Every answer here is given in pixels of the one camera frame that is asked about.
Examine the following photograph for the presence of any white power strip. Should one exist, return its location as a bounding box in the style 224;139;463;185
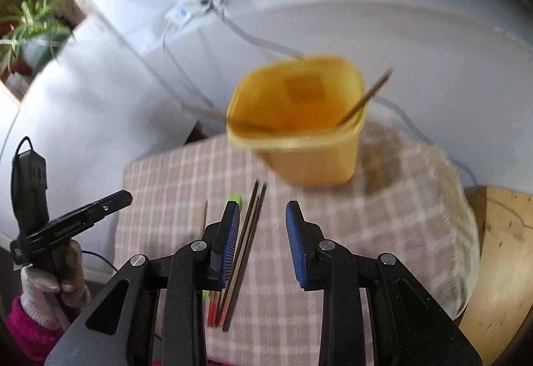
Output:
164;0;231;28

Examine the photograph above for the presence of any person's left forearm pink sleeve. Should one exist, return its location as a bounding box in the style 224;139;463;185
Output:
6;295;69;362

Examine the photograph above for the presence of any wooden shelf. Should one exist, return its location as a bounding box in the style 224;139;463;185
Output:
0;0;101;105

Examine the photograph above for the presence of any yellow plastic container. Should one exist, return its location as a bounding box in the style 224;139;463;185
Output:
226;55;368;186

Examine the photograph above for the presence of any white cable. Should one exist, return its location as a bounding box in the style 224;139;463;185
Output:
214;10;305;59

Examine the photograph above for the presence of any pink plaid cloth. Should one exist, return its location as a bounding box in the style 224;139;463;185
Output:
112;122;479;366

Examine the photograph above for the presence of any black chopstick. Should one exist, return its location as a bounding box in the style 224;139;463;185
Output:
217;180;260;327
223;183;268;332

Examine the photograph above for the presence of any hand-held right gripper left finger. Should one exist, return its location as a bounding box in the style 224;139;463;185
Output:
44;199;242;366

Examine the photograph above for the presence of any brown chopstick in container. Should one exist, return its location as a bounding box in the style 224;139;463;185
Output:
336;67;395;128

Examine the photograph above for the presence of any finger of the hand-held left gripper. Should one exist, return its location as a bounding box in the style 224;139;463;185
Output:
46;190;134;241

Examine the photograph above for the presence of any person's left hand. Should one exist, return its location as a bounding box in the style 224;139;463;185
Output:
21;241;91;327

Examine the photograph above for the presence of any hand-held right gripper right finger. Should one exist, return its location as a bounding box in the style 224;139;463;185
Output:
285;201;479;366

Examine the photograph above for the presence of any wooden stool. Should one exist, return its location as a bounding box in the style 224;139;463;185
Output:
457;185;533;366

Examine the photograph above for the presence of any black cable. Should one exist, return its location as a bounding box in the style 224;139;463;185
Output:
81;250;118;276

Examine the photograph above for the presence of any potted green plant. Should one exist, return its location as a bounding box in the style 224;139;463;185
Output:
0;0;86;75

